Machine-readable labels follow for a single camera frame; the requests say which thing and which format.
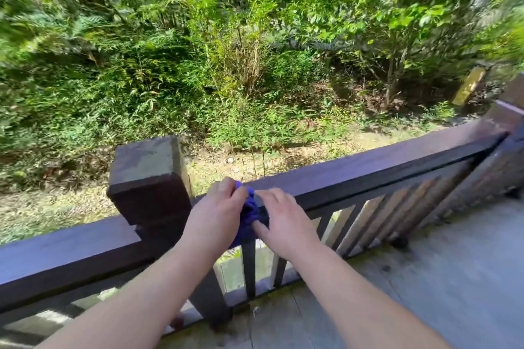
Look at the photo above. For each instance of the blue cloth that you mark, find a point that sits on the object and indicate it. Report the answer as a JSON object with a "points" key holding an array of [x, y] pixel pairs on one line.
{"points": [[251, 213]]}

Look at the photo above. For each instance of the person's right hand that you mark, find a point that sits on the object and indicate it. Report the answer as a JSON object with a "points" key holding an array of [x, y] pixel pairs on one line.
{"points": [[288, 230]]}

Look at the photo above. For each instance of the dark wooden railing post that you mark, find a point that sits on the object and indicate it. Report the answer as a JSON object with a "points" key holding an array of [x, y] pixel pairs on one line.
{"points": [[149, 181]]}

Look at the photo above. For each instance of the person's left fingers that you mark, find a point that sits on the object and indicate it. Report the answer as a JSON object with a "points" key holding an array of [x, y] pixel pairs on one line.
{"points": [[231, 193]]}

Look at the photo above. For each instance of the dark wooden corner post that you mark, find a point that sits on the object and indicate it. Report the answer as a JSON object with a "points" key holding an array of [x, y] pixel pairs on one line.
{"points": [[505, 148]]}

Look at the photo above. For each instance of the row of dark wooden balusters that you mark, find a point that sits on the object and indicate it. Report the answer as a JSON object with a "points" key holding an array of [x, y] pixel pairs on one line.
{"points": [[368, 218]]}

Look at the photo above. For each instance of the green undergrowth bushes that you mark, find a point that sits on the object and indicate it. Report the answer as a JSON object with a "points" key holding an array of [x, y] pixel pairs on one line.
{"points": [[143, 74]]}

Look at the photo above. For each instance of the small leafy tree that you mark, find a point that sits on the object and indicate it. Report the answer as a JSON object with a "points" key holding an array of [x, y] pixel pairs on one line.
{"points": [[393, 13]]}

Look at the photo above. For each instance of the person's left hand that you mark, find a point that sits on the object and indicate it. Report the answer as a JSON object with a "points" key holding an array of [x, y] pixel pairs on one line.
{"points": [[208, 218]]}

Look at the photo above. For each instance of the person's right thumb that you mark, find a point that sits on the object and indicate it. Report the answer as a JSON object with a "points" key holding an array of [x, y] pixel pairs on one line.
{"points": [[262, 232]]}

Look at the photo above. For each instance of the yellow mossy stump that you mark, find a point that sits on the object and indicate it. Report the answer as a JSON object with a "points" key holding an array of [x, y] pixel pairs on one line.
{"points": [[470, 85]]}

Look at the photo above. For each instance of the dark wooden railing top rail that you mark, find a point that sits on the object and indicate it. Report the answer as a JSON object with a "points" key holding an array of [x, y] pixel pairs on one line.
{"points": [[389, 160]]}

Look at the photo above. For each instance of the person's right forearm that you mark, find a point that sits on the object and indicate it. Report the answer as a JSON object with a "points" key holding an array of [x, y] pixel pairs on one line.
{"points": [[360, 303]]}

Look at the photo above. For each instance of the person's left forearm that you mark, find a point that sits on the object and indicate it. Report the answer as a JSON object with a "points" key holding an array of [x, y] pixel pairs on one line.
{"points": [[135, 299]]}

